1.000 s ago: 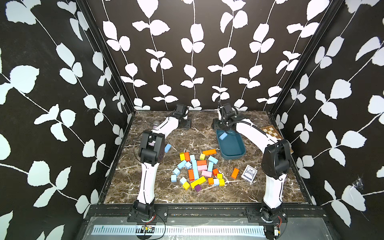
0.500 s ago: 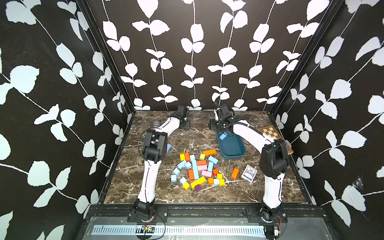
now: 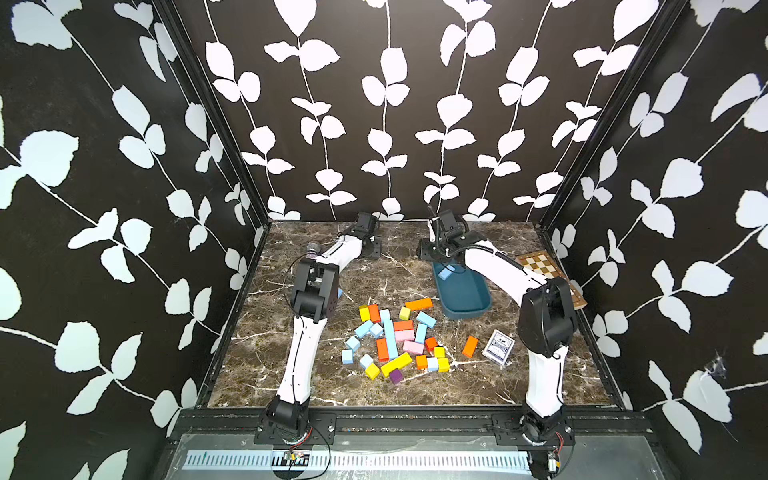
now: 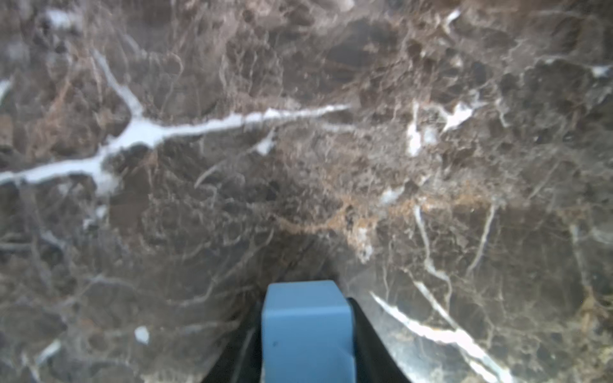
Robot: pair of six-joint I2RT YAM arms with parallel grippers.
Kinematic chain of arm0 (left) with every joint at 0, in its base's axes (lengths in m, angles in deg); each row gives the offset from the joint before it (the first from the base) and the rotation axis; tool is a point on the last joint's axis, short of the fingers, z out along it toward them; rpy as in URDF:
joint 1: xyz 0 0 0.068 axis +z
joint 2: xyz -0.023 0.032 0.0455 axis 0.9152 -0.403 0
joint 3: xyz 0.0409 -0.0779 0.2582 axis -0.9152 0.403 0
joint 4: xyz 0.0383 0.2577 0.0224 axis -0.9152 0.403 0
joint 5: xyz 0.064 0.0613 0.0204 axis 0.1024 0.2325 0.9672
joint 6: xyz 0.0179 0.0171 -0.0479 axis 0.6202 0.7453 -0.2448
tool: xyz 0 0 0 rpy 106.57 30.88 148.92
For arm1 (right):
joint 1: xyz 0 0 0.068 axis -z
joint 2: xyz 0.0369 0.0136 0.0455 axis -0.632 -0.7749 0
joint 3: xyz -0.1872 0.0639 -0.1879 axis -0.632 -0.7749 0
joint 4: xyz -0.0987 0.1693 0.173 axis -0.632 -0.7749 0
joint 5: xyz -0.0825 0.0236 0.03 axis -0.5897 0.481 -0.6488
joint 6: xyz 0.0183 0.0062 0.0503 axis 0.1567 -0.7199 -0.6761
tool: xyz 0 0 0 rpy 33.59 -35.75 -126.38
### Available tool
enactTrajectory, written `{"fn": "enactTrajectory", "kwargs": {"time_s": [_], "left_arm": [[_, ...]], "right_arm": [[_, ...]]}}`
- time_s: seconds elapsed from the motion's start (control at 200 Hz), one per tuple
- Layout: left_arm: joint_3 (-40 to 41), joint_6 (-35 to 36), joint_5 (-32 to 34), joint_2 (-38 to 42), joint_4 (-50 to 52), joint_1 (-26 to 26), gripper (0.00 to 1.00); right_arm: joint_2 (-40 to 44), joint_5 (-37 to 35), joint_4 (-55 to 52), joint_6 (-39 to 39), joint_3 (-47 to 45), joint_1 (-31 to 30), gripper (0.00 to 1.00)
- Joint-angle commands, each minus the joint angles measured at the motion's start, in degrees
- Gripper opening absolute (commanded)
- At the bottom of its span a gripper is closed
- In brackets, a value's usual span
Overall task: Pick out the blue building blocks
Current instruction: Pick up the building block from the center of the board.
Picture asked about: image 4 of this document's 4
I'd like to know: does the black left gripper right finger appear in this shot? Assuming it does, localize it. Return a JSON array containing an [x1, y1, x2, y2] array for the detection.
[[348, 298, 411, 383]]

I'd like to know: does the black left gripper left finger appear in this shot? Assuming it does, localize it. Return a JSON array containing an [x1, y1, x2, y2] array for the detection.
[[201, 302, 263, 383]]

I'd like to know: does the light blue block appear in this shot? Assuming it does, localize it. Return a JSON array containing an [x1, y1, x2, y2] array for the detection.
[[262, 280, 357, 383]]

